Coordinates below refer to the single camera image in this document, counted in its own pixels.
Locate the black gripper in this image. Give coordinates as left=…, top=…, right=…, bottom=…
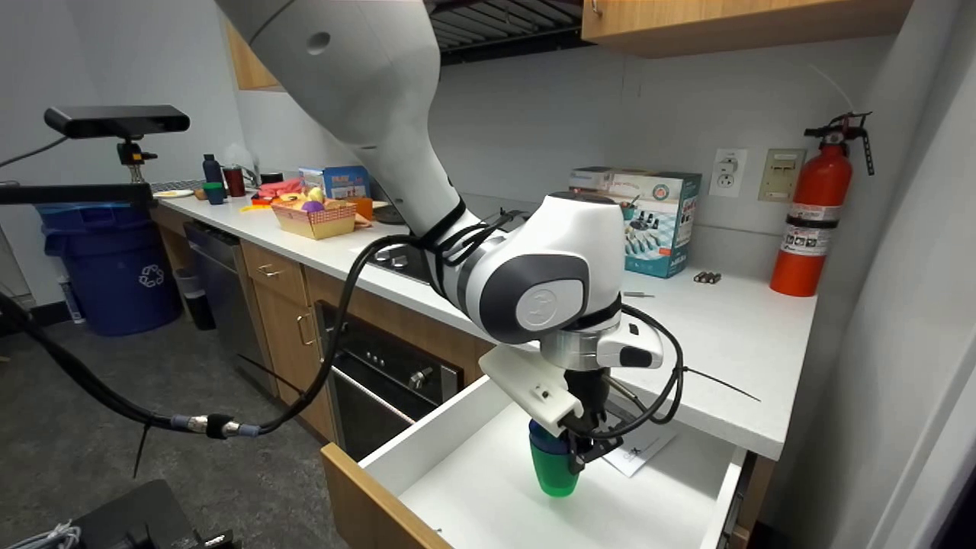
left=556, top=366, right=628, bottom=477

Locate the blue plastic cup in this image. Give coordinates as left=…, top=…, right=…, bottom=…
left=526, top=415, right=573, bottom=464

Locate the green plastic cup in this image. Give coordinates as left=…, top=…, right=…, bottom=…
left=527, top=445, right=587, bottom=504

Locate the white drawer with wooden front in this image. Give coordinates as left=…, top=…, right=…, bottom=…
left=316, top=368, right=746, bottom=549

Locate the printed paper sheet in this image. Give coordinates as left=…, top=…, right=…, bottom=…
left=597, top=430, right=681, bottom=482

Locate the black built-in oven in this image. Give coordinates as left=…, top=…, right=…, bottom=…
left=314, top=298, right=467, bottom=464

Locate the toy cookware set box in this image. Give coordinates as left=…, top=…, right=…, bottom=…
left=565, top=166, right=706, bottom=280

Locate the wooden base cabinet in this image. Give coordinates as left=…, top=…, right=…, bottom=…
left=151, top=200, right=499, bottom=441

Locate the red fire extinguisher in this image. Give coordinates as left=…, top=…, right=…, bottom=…
left=768, top=111, right=877, bottom=303

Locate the basket of toy food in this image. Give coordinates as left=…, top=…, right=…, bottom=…
left=248, top=176, right=378, bottom=245

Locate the blue cardboard box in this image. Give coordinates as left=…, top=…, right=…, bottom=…
left=295, top=163, right=376, bottom=205

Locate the stainless dishwasher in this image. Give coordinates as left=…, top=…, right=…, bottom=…
left=179, top=219, right=281, bottom=398

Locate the black under-cabinet rack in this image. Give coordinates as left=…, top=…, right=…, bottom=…
left=425, top=0, right=589, bottom=68

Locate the red can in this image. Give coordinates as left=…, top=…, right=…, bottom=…
left=221, top=163, right=249, bottom=200

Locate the black equipment cart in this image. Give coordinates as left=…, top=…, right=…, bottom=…
left=0, top=477, right=239, bottom=549

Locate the blue bottle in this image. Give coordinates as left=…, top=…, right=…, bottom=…
left=198, top=149, right=229, bottom=208

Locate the blue recycling bin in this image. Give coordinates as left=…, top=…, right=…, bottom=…
left=38, top=199, right=189, bottom=342

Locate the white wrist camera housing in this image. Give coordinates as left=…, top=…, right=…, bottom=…
left=475, top=342, right=589, bottom=430

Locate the white wall outlet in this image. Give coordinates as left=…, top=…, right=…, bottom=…
left=709, top=146, right=751, bottom=200

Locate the beige wall switch plate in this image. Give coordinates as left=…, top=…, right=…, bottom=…
left=756, top=146, right=809, bottom=205

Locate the wooden wall cabinet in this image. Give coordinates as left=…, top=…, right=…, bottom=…
left=580, top=0, right=916, bottom=60

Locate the black stereo camera bar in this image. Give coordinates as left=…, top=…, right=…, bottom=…
left=41, top=102, right=191, bottom=143

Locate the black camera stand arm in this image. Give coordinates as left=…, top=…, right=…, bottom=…
left=0, top=135, right=166, bottom=208

